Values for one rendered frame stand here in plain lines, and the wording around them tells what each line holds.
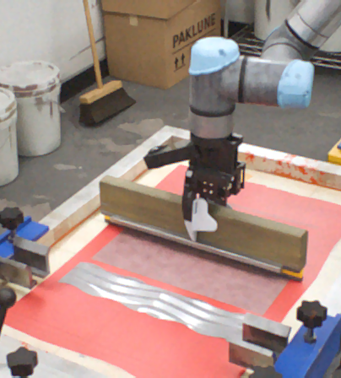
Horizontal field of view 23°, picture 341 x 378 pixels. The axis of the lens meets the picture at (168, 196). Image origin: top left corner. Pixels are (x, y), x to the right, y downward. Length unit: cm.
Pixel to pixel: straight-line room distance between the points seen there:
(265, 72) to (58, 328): 52
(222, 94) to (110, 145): 272
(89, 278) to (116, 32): 331
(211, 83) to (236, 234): 28
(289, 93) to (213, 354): 42
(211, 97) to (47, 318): 45
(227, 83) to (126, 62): 341
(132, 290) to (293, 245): 28
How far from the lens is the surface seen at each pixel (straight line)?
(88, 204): 163
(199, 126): 136
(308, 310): 122
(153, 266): 149
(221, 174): 140
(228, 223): 145
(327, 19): 140
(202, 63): 131
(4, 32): 408
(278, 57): 134
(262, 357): 122
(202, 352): 131
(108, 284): 144
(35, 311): 141
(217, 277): 146
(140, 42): 460
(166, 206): 150
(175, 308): 138
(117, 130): 417
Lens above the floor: 181
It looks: 30 degrees down
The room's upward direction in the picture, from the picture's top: 2 degrees counter-clockwise
